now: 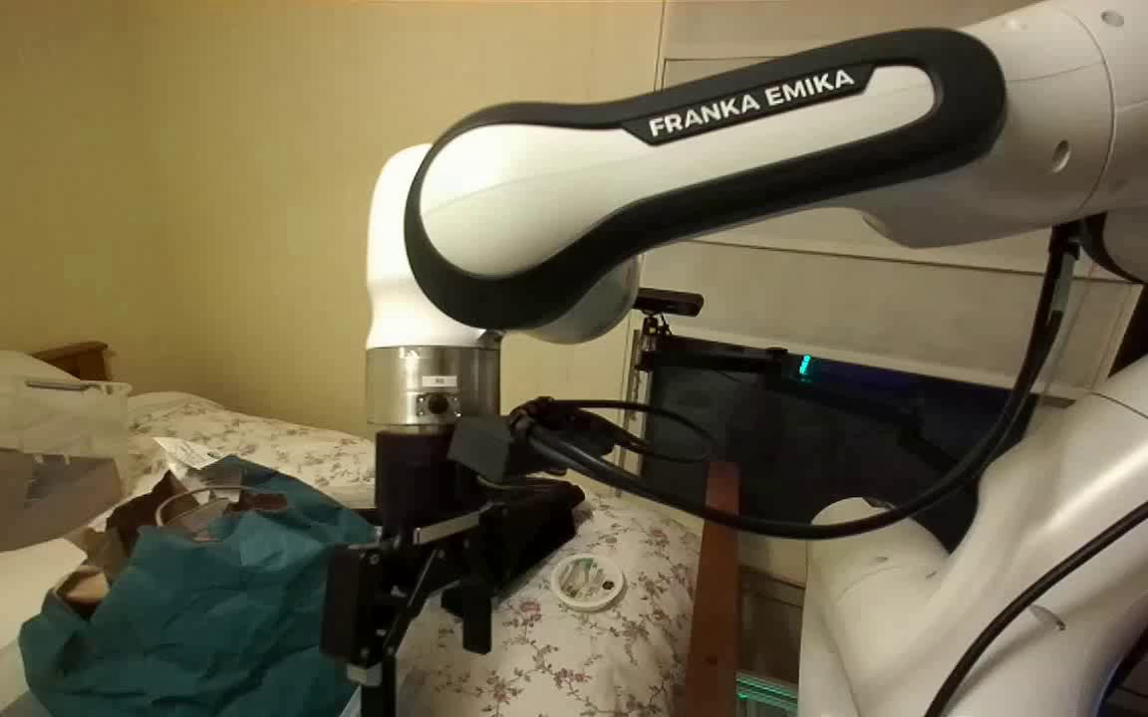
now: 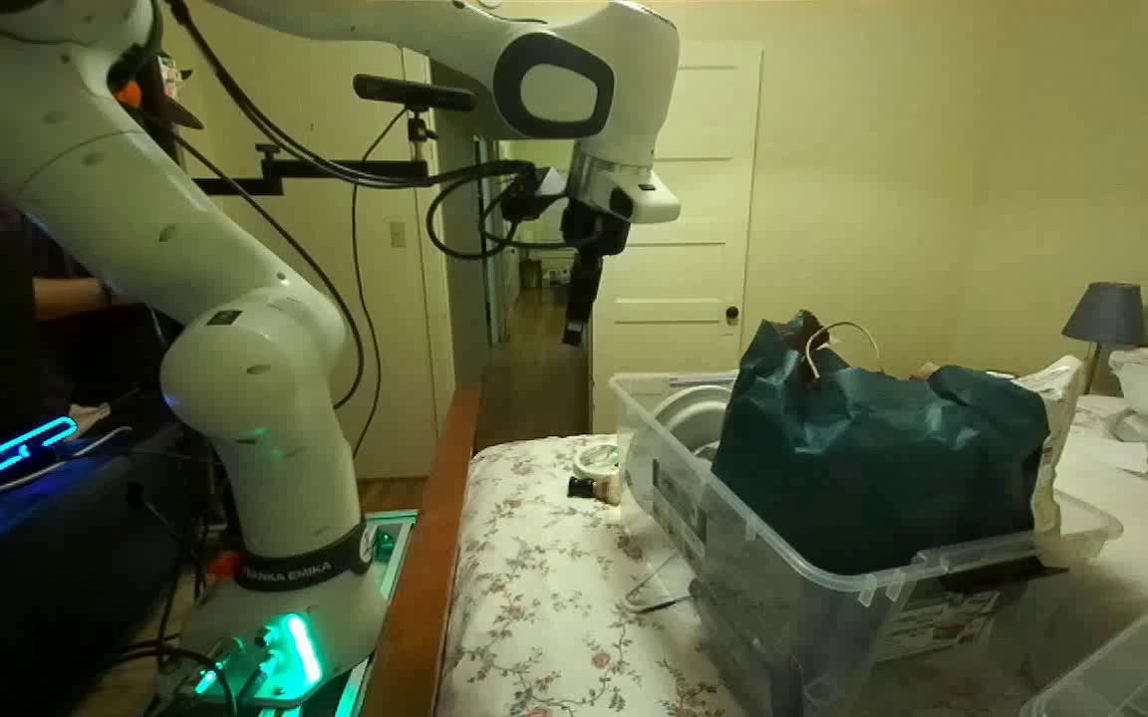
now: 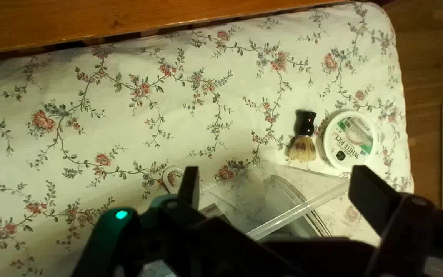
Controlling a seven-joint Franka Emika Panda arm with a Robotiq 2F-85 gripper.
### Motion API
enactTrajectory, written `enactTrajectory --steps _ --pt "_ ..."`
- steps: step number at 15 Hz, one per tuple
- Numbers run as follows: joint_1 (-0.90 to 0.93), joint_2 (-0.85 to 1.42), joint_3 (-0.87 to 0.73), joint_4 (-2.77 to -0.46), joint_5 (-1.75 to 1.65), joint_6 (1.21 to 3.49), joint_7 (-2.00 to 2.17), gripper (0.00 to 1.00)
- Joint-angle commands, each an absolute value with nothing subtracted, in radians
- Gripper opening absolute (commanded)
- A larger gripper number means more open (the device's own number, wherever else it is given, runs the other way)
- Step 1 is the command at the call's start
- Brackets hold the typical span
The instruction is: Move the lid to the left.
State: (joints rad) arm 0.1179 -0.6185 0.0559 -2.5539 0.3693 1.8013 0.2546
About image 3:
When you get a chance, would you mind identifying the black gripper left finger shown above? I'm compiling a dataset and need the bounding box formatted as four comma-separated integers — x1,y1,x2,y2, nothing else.
176,165,202,210

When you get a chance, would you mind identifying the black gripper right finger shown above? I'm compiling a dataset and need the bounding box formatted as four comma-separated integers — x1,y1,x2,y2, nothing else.
348,165,403,224

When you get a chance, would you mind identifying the white rice container lid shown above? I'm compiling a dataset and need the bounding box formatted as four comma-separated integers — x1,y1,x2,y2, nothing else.
317,110,379,170

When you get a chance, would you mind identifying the clear plastic storage bin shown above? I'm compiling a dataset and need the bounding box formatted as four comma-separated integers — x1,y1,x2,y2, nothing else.
199,165,388,247

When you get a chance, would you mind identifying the small dark-capped bottle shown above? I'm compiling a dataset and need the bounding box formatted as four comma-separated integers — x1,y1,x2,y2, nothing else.
285,108,320,164

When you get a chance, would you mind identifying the floral white bed sheet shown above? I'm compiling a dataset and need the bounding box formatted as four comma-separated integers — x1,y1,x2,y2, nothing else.
0,2,416,277

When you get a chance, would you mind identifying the wooden bed footboard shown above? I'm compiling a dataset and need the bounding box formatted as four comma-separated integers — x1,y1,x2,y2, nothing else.
0,0,348,59

